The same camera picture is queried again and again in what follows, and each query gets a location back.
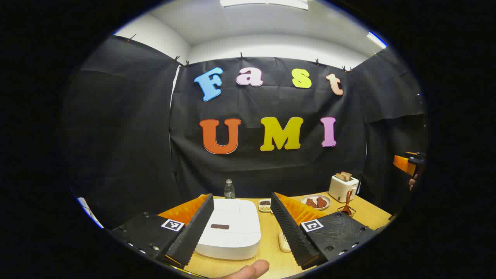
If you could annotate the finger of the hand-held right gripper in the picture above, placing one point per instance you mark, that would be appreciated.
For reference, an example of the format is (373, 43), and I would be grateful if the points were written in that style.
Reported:
(403, 164)

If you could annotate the toast slice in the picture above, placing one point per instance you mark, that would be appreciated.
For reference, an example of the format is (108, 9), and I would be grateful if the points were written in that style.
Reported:
(340, 177)
(347, 175)

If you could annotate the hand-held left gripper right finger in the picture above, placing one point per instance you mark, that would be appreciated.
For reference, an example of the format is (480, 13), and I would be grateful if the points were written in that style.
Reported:
(290, 232)

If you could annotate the white toaster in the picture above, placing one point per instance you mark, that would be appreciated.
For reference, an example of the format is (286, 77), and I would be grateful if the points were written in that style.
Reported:
(341, 190)

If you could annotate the black backdrop cloth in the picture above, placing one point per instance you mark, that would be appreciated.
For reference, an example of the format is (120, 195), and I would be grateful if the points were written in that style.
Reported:
(271, 170)

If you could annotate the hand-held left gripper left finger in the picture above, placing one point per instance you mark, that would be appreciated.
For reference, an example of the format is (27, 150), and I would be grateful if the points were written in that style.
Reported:
(193, 232)

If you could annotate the white round plate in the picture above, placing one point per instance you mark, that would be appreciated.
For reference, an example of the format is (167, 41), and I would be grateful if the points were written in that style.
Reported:
(316, 209)

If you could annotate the brown meat piece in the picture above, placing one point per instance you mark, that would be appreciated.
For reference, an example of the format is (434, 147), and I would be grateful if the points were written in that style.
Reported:
(311, 203)
(321, 202)

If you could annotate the small ceiling light panel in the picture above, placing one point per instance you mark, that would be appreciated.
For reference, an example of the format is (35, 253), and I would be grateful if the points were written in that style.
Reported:
(376, 39)

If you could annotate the white divided condiment dish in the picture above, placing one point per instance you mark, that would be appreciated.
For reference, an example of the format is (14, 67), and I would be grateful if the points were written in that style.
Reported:
(264, 208)

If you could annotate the large ceiling light panel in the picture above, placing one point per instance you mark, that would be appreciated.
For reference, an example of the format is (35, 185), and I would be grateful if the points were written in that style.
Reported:
(263, 3)

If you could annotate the brown wooden spoon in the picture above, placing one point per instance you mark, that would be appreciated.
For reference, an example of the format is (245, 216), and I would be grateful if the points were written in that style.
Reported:
(348, 199)

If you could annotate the white rice cooker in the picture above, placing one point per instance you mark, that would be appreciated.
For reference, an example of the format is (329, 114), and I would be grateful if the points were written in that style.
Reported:
(236, 236)

